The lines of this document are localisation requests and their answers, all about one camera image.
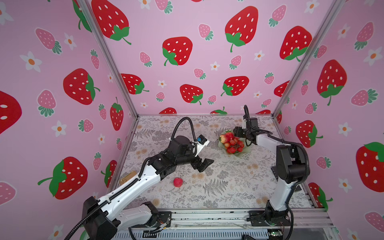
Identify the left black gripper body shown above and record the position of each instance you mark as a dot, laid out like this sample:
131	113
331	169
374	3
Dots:
188	158

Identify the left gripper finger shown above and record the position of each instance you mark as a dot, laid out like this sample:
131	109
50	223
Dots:
207	162
201	168

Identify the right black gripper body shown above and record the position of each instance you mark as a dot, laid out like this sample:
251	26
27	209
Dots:
242	132

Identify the red cherry tomato bunch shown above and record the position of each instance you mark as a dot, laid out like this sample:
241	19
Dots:
234	146

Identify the red fake strawberry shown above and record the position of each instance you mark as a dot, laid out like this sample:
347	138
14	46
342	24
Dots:
230	136

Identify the pink red fake fruit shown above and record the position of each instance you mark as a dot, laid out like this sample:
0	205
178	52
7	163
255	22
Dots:
178	182

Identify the yellow red fake peach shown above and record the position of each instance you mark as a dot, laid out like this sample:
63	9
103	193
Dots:
223	139

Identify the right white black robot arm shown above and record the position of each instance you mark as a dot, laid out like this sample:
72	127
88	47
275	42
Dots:
292	168

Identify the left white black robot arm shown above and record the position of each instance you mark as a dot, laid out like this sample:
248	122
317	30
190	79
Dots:
104	217

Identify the light green fruit bowl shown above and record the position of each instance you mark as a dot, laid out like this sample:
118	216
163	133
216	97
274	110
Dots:
247	149

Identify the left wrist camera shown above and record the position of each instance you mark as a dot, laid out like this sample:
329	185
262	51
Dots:
202	141

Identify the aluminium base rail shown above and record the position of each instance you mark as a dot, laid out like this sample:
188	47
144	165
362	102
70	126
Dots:
217	224

